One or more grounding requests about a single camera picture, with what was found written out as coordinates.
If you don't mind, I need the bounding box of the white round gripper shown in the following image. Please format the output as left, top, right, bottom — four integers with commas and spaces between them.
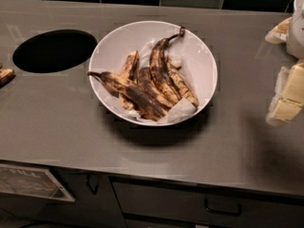
265, 0, 304, 126

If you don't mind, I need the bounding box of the spotted banana with stem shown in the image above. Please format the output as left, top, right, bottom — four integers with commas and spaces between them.
87, 71, 168, 121

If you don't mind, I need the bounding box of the right spotted banana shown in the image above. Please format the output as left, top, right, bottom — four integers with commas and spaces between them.
166, 57, 199, 107

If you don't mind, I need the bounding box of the white paper bowl liner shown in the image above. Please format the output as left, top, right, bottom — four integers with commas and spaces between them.
109, 38, 198, 124

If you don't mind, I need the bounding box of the long curved spotted banana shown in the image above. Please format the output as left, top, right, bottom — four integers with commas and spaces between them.
149, 27, 185, 104

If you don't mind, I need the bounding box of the white bowl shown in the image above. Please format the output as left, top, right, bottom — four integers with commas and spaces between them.
88, 21, 218, 126

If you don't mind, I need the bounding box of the middle dark spotted banana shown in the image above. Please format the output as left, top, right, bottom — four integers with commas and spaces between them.
137, 66, 174, 110

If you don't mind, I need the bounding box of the banana at left edge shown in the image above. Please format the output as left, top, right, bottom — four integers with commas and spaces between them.
0, 63, 15, 86

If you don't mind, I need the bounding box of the grey cabinet drawer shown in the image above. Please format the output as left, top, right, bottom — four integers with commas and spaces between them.
111, 177, 304, 228

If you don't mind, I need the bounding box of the round black counter hole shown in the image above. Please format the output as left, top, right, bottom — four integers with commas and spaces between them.
12, 29, 97, 73

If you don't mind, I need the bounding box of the framed sign on cabinet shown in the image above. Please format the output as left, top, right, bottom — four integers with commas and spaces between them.
0, 163, 75, 202

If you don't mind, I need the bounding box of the black drawer handle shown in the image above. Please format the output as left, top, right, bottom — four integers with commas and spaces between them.
204, 199, 242, 217

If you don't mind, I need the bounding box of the black cabinet door handle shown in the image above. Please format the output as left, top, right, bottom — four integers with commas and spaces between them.
86, 174, 99, 195

